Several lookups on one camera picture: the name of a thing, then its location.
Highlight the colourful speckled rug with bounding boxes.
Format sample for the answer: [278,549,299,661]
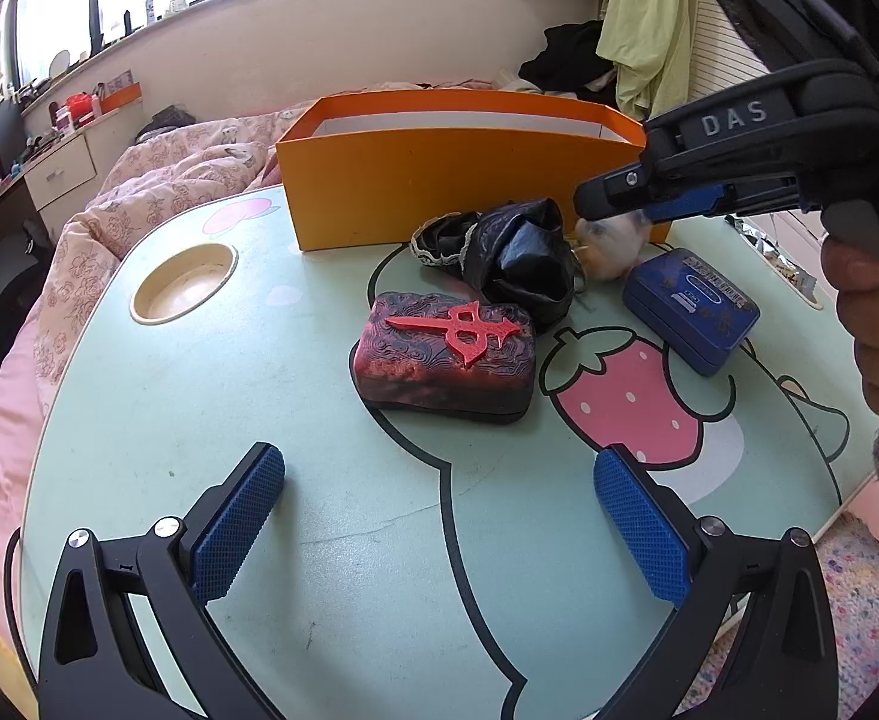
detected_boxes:
[664,510,879,720]

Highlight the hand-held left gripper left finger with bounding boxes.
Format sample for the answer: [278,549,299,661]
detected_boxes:
[38,441,287,720]

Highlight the white drawer cabinet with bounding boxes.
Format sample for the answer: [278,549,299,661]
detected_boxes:
[23,131,103,211]

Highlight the green cartoon printed desktop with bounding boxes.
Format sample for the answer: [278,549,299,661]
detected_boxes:
[15,184,879,720]

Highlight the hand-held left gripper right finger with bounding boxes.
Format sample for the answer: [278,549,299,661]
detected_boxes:
[593,444,839,720]

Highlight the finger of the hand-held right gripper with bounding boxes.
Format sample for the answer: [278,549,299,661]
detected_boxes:
[640,174,804,226]
[574,161,718,220]

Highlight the blue metal tin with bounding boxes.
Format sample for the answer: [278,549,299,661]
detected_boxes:
[622,246,761,377]

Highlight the orange cardboard box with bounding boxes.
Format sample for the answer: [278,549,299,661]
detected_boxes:
[274,88,649,252]

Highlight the black clothing pile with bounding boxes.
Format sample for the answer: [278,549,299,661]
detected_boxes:
[518,21,620,102]

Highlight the white slatted radiator cover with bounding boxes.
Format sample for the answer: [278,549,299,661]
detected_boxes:
[690,0,770,128]

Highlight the silver foil snack packet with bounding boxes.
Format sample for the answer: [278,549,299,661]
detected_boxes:
[735,214,785,256]
[773,255,823,305]

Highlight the black cable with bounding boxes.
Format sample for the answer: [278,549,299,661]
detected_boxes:
[2,525,43,691]

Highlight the black monitor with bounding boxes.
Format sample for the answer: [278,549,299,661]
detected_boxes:
[0,101,28,166]

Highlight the light green hanging garment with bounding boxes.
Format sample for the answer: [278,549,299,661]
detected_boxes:
[596,0,699,121]

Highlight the red black carved block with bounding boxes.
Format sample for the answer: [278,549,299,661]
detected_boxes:
[349,291,539,427]

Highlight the dark grey cloth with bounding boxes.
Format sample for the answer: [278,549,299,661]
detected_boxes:
[139,106,196,140]

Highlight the small orange box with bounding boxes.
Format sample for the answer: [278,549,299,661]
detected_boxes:
[98,82,144,115]

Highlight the pink floral quilt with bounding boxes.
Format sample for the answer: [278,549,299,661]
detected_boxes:
[15,79,500,421]

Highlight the doll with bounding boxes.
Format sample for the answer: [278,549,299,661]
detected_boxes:
[410,197,650,327]

